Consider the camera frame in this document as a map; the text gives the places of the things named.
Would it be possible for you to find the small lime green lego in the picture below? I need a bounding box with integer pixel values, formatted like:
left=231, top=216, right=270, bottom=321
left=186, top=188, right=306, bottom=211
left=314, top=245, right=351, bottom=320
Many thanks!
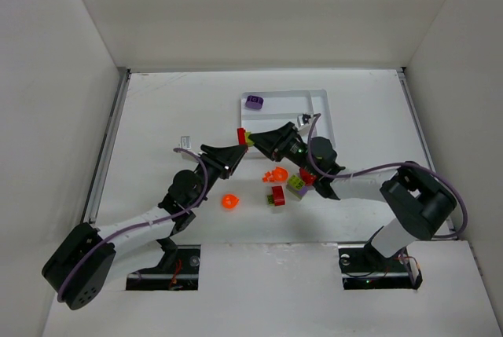
left=245, top=134, right=255, bottom=147

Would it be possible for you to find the small red lego brick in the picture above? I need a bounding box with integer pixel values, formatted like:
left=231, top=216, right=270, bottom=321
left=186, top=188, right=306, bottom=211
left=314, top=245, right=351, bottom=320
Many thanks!
left=237, top=127, right=250, bottom=145

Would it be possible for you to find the orange round lego piece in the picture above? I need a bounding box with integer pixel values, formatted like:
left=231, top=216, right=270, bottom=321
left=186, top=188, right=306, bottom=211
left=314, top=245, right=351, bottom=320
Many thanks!
left=221, top=193, right=240, bottom=210

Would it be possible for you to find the purple round lego brick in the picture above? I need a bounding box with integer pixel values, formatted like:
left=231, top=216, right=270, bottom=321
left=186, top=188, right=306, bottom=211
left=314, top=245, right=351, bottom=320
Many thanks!
left=244, top=95, right=264, bottom=111

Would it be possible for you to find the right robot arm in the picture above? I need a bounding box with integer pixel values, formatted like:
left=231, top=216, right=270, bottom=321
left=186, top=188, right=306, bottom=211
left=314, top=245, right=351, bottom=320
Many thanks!
left=249, top=123, right=457, bottom=269

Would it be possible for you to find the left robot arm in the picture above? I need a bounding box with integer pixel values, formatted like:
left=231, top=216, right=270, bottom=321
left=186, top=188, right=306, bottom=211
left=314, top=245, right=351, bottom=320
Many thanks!
left=42, top=145, right=248, bottom=310

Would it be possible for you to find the large red lego block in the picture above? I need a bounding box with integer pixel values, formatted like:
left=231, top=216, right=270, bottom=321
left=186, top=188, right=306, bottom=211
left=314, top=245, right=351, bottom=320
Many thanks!
left=299, top=168, right=317, bottom=187

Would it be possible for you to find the orange flower lego piece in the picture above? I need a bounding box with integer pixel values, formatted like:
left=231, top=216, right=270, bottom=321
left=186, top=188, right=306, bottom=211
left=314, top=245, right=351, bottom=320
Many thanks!
left=262, top=167, right=289, bottom=183

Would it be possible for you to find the white divided sorting tray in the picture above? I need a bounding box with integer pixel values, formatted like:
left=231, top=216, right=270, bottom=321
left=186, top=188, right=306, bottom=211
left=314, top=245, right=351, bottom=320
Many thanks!
left=240, top=90, right=335, bottom=147

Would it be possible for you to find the green and purple lego stack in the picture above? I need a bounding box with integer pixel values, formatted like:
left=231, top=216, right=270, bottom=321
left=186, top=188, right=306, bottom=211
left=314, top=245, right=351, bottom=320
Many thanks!
left=286, top=175, right=308, bottom=200

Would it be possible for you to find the red and green lego stack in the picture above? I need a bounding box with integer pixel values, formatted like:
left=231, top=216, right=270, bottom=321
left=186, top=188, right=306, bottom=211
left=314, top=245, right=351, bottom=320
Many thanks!
left=266, top=185, right=285, bottom=207

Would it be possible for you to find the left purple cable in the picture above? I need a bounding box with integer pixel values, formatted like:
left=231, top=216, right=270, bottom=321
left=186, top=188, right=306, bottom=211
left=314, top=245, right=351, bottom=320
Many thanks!
left=57, top=147, right=209, bottom=302

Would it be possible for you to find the purple cable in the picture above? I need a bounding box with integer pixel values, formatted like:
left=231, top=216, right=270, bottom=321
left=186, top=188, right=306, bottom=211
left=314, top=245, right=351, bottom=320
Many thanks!
left=307, top=112, right=468, bottom=240
left=57, top=147, right=209, bottom=302

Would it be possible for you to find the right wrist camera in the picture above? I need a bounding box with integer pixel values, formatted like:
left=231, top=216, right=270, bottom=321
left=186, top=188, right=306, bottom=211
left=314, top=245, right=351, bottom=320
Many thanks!
left=297, top=113, right=314, bottom=132

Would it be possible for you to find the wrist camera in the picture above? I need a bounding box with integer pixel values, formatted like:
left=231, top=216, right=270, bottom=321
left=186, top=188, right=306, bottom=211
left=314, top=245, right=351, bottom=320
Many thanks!
left=179, top=135, right=192, bottom=151
left=297, top=113, right=314, bottom=132

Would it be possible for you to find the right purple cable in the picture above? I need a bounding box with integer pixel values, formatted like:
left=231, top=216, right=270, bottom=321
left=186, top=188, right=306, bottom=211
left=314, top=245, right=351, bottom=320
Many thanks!
left=307, top=112, right=468, bottom=240

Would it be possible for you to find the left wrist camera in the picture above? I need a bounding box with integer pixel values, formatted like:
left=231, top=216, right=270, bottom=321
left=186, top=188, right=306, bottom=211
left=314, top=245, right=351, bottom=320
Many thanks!
left=179, top=135, right=192, bottom=151

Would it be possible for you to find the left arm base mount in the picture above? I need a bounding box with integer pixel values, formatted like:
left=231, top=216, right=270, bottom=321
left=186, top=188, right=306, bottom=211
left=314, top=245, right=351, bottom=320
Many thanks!
left=125, top=238, right=201, bottom=291

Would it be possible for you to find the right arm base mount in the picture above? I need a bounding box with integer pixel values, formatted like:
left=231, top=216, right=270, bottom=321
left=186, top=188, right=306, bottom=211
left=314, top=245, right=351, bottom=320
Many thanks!
left=338, top=244, right=423, bottom=291

